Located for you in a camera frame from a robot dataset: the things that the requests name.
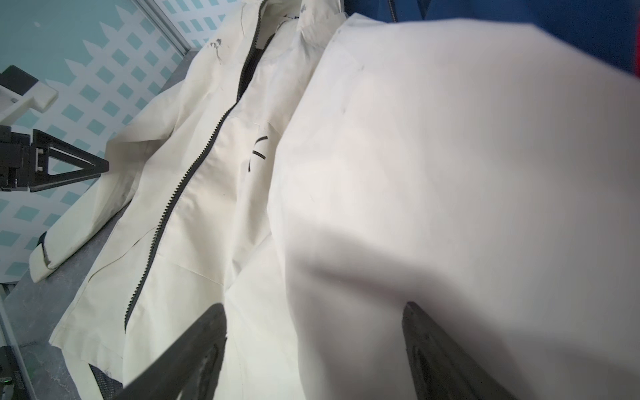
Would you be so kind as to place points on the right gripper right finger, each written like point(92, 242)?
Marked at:
point(440, 368)

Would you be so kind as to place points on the aluminium front rail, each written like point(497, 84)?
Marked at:
point(14, 379)

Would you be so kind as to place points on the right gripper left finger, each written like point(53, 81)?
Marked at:
point(190, 368)

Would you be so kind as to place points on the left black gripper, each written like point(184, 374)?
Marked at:
point(17, 171)

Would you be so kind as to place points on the red jacket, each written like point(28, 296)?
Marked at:
point(637, 57)

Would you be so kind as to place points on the cream beige jacket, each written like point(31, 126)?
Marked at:
point(315, 172)

